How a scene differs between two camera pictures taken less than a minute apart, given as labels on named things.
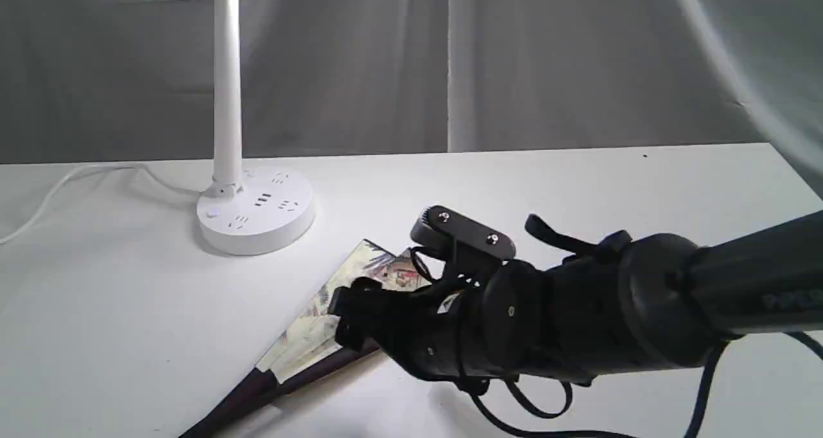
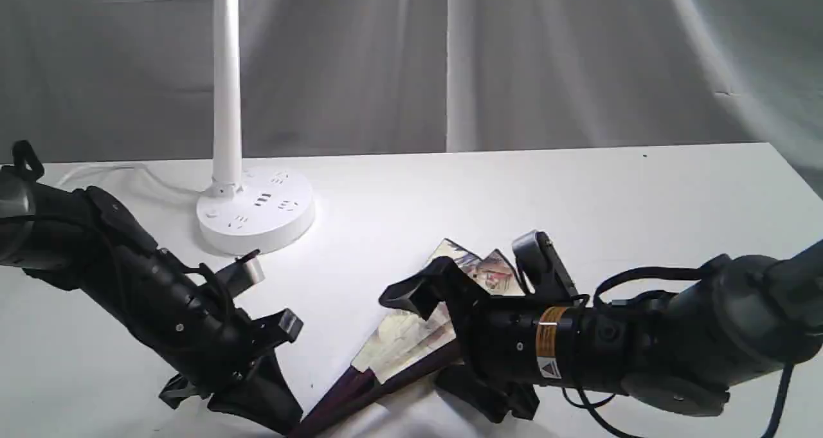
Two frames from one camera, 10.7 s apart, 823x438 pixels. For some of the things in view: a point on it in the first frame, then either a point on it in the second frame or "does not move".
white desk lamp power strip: (262, 210) does not move
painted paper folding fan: (308, 350) → (407, 346)
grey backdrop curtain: (121, 69) does not move
